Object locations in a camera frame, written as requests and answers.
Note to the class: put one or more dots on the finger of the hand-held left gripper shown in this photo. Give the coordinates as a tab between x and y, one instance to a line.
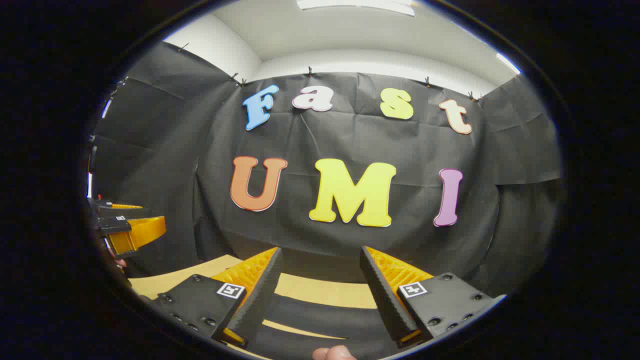
107	210
137	235

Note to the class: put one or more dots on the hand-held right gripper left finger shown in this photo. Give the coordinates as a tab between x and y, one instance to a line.
260	295

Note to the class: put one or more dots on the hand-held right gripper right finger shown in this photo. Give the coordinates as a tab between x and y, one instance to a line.
385	295

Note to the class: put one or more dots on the black backdrop cloth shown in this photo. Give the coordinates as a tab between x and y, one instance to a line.
350	130

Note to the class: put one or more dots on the ceiling light panel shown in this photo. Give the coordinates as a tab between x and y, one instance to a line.
355	5

